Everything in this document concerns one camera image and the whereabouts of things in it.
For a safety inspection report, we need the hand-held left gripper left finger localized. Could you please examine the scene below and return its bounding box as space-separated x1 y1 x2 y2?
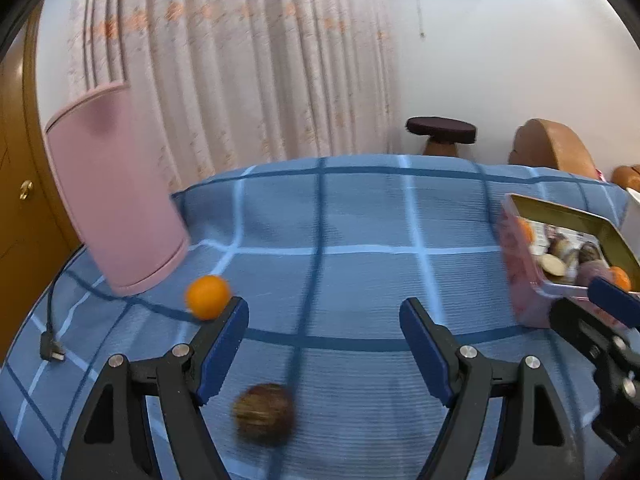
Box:
60 296 250 480

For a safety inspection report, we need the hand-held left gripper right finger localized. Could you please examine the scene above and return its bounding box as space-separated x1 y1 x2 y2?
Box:
399 297 586 480

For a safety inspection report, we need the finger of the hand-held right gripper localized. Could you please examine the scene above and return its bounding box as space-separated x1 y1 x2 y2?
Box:
549 297 629 362
587 276 640 329

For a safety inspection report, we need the large orange mandarin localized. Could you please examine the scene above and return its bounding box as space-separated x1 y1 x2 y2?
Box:
607 266 632 292

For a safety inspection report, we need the small round orange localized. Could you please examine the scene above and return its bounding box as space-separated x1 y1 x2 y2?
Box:
185 275 232 321

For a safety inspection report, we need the pink rectangular tin box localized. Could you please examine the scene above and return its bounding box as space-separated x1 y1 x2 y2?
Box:
497 192 640 331

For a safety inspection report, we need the white cup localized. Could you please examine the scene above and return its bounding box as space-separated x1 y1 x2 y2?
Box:
625 187 640 246

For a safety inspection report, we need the carved wooden furniture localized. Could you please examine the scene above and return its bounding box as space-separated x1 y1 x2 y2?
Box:
611 164 640 192

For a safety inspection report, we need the blue checked blanket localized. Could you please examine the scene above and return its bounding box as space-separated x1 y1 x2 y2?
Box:
0 155 640 480

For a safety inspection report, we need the pink cylindrical appliance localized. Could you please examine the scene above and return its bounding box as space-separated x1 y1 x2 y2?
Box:
43 80 191 296

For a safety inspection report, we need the wooden stool dark cushion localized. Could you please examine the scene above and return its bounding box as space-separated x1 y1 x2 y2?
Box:
405 116 477 157

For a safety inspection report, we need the floral pink curtain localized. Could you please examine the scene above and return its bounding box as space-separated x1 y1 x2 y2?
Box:
65 0 403 193

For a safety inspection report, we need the wooden door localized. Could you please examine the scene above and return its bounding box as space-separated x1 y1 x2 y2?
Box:
0 10 86 361

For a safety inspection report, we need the black power cable with plug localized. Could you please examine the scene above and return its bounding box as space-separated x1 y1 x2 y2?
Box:
40 260 83 362

